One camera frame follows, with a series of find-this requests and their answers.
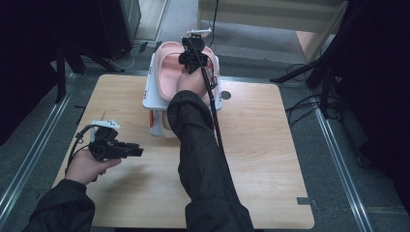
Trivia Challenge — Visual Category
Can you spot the beige slipper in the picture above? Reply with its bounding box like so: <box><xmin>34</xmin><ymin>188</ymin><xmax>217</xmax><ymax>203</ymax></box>
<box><xmin>160</xmin><ymin>110</ymin><xmax>178</xmax><ymax>139</ymax></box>

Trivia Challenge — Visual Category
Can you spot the bundle of black floor cables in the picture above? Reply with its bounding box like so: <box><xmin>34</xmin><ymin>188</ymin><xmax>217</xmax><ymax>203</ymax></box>
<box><xmin>284</xmin><ymin>62</ymin><xmax>342</xmax><ymax>129</ymax></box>

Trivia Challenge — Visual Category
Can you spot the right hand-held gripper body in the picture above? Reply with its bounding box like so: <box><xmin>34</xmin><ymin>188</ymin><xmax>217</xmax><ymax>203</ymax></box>
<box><xmin>181</xmin><ymin>28</ymin><xmax>213</xmax><ymax>75</ymax></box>

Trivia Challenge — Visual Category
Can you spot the left hand-held gripper cable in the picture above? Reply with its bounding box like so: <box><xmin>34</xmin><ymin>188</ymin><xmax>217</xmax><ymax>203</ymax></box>
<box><xmin>65</xmin><ymin>124</ymin><xmax>98</xmax><ymax>173</ymax></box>

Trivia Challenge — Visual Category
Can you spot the grey tape strip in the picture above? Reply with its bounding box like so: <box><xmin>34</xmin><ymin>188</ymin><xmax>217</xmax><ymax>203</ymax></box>
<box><xmin>296</xmin><ymin>196</ymin><xmax>319</xmax><ymax>208</ymax></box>

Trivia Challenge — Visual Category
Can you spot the black hanging cable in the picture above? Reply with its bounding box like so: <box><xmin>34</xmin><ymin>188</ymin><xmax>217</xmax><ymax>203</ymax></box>
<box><xmin>206</xmin><ymin>0</ymin><xmax>220</xmax><ymax>47</ymax></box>

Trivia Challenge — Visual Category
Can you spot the black curtain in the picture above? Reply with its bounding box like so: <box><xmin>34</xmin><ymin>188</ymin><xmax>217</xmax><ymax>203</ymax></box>
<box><xmin>337</xmin><ymin>0</ymin><xmax>410</xmax><ymax>214</ymax></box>
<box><xmin>0</xmin><ymin>0</ymin><xmax>101</xmax><ymax>146</ymax></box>

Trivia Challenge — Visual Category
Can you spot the black tripod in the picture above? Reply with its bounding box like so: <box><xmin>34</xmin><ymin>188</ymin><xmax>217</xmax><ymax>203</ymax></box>
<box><xmin>270</xmin><ymin>0</ymin><xmax>366</xmax><ymax>119</ymax></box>

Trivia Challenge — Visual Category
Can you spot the black metal stand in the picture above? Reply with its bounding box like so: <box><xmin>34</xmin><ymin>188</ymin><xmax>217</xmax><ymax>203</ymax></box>
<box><xmin>54</xmin><ymin>38</ymin><xmax>127</xmax><ymax>104</ymax></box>

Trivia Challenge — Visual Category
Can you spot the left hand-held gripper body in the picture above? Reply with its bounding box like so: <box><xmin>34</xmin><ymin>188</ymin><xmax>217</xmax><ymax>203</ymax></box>
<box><xmin>88</xmin><ymin>119</ymin><xmax>128</xmax><ymax>162</ymax></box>

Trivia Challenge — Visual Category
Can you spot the metal floor rail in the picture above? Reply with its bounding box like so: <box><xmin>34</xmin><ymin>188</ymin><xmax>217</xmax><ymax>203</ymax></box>
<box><xmin>313</xmin><ymin>105</ymin><xmax>375</xmax><ymax>232</ymax></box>
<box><xmin>0</xmin><ymin>72</ymin><xmax>80</xmax><ymax>223</ymax></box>

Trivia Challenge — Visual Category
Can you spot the hand-held gripper cable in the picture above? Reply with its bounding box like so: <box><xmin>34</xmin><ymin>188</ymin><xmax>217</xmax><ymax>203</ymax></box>
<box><xmin>65</xmin><ymin>124</ymin><xmax>98</xmax><ymax>173</ymax></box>
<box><xmin>185</xmin><ymin>38</ymin><xmax>228</xmax><ymax>159</ymax></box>

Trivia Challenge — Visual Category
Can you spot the white shoe rack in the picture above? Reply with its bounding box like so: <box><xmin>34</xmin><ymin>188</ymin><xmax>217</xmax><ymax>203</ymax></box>
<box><xmin>142</xmin><ymin>51</ymin><xmax>224</xmax><ymax>140</ymax></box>

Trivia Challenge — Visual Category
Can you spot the dark cabinet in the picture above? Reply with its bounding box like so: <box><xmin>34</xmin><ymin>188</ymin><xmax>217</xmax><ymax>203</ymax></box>
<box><xmin>96</xmin><ymin>0</ymin><xmax>143</xmax><ymax>61</ymax></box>

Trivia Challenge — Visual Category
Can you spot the white cable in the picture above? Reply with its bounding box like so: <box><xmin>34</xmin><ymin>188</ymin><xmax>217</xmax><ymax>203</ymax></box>
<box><xmin>109</xmin><ymin>47</ymin><xmax>138</xmax><ymax>71</ymax></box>

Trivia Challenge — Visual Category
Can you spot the right hand-held gripper cable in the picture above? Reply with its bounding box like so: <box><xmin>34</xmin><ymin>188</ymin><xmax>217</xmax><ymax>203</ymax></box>
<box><xmin>185</xmin><ymin>38</ymin><xmax>228</xmax><ymax>159</ymax></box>

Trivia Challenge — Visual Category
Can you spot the person's right hand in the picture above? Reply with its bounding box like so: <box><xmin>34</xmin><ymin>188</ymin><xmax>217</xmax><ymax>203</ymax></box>
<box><xmin>176</xmin><ymin>67</ymin><xmax>209</xmax><ymax>100</ymax></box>

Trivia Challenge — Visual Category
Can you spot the person's left hand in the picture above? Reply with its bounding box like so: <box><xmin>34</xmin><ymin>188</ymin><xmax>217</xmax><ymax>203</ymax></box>
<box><xmin>64</xmin><ymin>148</ymin><xmax>123</xmax><ymax>187</ymax></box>

